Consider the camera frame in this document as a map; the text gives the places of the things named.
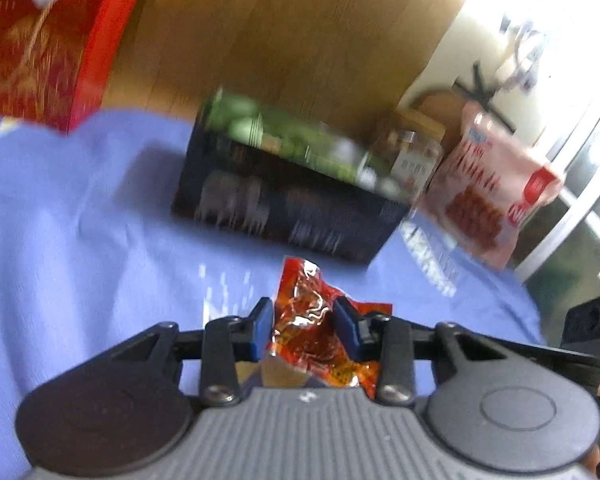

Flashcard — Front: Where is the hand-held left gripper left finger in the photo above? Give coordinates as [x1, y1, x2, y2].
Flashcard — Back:
[111, 297, 276, 407]

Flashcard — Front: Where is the red snack packet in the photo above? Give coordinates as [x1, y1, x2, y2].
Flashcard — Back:
[261, 256, 394, 402]

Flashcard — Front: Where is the grey metal frame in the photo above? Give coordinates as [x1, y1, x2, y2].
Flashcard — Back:
[510, 85, 600, 288]

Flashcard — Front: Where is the black cardboard box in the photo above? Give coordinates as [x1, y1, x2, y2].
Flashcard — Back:
[171, 110, 414, 266]

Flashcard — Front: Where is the red gift box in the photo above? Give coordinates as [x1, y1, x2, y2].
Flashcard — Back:
[66, 0, 154, 134]

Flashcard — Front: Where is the wooden headboard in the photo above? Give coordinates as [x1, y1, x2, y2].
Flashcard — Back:
[99, 0, 470, 201]

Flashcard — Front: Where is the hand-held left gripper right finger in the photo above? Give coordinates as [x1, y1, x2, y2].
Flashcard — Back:
[333, 296, 513, 407]

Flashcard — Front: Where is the clear plastic nut jar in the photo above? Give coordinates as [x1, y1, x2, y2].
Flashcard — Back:
[369, 109, 447, 200]

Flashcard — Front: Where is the pink snack bag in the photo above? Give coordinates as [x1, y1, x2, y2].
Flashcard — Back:
[414, 100, 565, 270]

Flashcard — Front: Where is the blue bed sheet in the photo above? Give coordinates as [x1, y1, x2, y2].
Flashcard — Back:
[0, 106, 548, 480]

